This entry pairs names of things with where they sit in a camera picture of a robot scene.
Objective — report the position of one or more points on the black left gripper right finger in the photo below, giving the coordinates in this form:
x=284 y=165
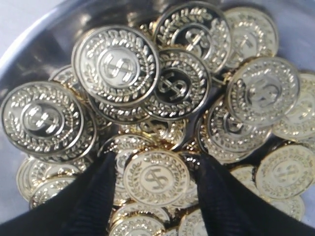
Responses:
x=230 y=209

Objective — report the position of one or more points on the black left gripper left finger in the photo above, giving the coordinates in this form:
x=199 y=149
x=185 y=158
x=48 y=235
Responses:
x=81 y=209

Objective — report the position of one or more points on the gold coin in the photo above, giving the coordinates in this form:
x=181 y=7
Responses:
x=156 y=177

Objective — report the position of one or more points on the round steel plate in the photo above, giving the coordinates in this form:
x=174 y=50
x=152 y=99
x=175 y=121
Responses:
x=47 y=45

